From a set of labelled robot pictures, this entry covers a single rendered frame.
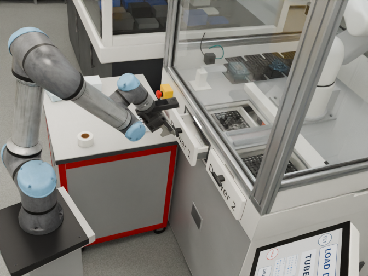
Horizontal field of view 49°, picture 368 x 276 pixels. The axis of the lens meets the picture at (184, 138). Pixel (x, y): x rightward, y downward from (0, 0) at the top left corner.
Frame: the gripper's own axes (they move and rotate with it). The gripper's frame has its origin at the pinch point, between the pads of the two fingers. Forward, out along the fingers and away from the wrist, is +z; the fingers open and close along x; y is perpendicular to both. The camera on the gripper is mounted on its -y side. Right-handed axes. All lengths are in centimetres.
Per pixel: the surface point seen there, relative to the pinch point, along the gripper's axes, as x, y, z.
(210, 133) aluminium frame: 13.1, -12.2, 1.4
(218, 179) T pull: 32.4, -5.2, 4.0
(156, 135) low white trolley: -15.8, 10.0, 11.9
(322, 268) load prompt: 88, -17, -16
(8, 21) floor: -328, 102, 40
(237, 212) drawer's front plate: 45.4, -4.3, 10.0
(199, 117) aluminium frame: 1.6, -12.3, 1.4
